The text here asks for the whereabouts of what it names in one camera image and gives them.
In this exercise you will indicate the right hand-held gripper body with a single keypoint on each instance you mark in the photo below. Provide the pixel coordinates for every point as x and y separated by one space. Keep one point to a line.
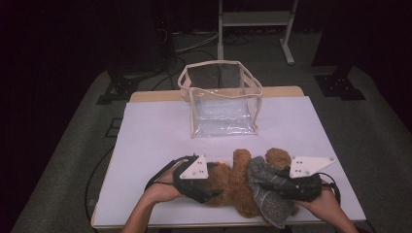
304 189

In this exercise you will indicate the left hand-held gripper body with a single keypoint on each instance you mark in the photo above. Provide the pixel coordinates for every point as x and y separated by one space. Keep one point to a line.
191 187

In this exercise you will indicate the grey fuzzy cloth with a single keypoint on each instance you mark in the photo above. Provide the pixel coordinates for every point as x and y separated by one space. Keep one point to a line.
268 204

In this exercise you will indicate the brown teddy bear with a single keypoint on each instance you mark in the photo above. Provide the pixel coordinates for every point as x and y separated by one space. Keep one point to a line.
236 187

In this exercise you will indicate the clear plastic bag beige trim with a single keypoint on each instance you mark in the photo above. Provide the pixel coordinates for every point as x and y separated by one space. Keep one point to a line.
223 119

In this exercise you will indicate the person's right hand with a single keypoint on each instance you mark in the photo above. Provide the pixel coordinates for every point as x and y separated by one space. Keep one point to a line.
325 205

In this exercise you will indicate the person's left hand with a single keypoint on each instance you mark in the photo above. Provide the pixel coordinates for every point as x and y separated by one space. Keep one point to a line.
162 189

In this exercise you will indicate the black floor outlet plate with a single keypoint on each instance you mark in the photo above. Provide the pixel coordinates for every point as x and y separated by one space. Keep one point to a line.
114 127

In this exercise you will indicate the wooden table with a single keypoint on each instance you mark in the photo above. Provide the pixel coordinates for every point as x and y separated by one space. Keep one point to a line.
152 96

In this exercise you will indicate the black stand base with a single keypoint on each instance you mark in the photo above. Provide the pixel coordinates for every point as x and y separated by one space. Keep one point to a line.
336 85
121 87

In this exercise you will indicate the black equipment tower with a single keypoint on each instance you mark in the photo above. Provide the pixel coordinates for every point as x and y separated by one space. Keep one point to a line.
165 39

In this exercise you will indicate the white metal stand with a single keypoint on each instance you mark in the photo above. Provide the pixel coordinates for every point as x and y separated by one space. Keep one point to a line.
256 18

